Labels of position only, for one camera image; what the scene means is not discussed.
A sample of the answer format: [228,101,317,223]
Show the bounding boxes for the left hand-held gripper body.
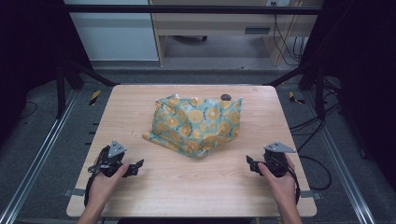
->
[88,139,129,178]

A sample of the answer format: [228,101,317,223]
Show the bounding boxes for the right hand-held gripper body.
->
[262,141,297,178]

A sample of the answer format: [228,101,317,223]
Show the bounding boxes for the teal cloth with orange print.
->
[141,93,244,160]

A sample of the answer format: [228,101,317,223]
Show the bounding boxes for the person's right hand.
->
[257,153,299,216]

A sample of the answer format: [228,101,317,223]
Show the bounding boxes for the person's left hand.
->
[88,162,131,213]

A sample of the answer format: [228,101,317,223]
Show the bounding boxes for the grey tape strip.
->
[63,188,86,198]
[300,189,322,201]

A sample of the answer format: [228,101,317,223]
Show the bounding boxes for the yellow black striped tape piece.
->
[89,89,102,106]
[288,91,306,105]

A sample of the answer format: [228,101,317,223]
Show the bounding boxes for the black metal stand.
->
[55,59,120,119]
[266,60,328,121]

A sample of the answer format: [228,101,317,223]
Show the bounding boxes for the white cabinet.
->
[64,0,160,63]

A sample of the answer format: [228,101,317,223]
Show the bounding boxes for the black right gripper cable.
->
[274,157,302,205]

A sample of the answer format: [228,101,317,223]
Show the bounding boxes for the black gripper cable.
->
[83,145,110,208]
[274,157,302,205]

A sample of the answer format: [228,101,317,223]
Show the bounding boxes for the black floor cable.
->
[289,77,344,192]

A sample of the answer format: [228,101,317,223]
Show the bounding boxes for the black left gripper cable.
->
[83,145,110,208]

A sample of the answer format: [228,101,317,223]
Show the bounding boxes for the aluminium floor rail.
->
[0,88,79,224]
[303,91,377,224]

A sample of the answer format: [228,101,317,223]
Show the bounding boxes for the black hanging cables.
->
[270,1,307,67]

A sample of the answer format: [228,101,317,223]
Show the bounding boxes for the black metal frame bar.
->
[64,4,323,16]

